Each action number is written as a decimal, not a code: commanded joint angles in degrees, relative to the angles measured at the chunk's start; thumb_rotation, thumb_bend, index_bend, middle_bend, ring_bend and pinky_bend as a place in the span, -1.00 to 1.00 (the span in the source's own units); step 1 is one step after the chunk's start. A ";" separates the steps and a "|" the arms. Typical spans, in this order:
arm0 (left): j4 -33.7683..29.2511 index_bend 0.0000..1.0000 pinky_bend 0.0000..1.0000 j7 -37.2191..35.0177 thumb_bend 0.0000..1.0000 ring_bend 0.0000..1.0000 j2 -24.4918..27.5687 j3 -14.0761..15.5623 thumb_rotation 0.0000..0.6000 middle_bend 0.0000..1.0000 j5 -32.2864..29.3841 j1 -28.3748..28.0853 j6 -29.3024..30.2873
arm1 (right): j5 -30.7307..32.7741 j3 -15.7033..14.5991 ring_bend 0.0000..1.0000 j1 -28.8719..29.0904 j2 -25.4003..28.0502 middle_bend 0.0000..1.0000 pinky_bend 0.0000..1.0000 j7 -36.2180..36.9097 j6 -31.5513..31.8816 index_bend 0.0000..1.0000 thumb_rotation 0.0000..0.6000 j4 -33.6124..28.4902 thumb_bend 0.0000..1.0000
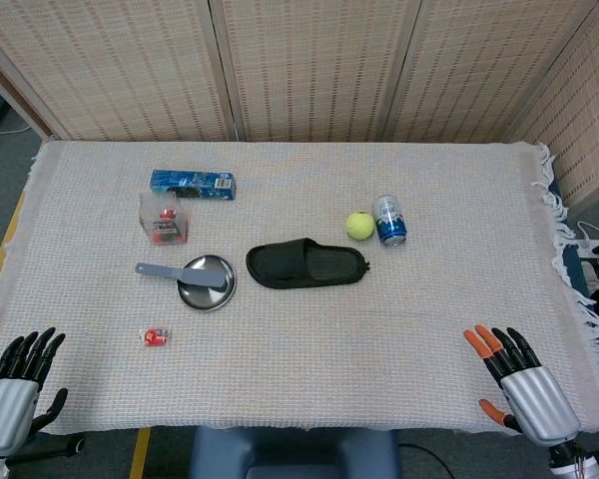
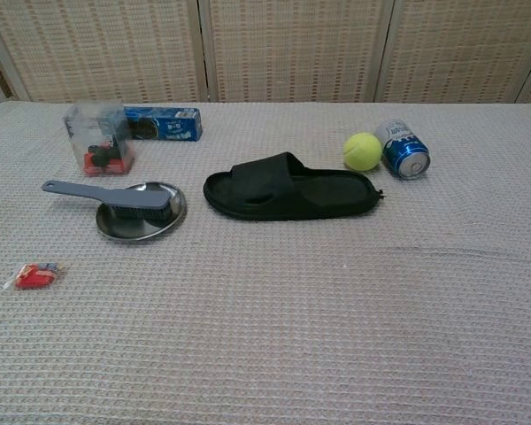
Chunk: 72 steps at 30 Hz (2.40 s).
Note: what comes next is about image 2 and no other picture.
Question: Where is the round stainless steel plate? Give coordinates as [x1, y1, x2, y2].
[96, 182, 189, 243]

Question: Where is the small red snack packet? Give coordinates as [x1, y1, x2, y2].
[2, 261, 67, 292]

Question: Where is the blue and white drink can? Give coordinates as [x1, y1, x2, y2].
[374, 118, 431, 181]

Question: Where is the yellow tennis ball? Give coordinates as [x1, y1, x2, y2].
[342, 132, 382, 172]

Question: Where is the beige woven tablecloth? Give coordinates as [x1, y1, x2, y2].
[0, 100, 531, 425]

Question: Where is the blue cookie box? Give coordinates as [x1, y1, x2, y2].
[122, 105, 204, 143]

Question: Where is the grey cleaning brush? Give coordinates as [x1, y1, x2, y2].
[41, 179, 172, 223]

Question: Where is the clear plastic toy box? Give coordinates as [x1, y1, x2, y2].
[62, 101, 138, 177]

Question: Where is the woven bamboo folding screen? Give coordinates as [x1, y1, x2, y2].
[0, 0, 531, 105]

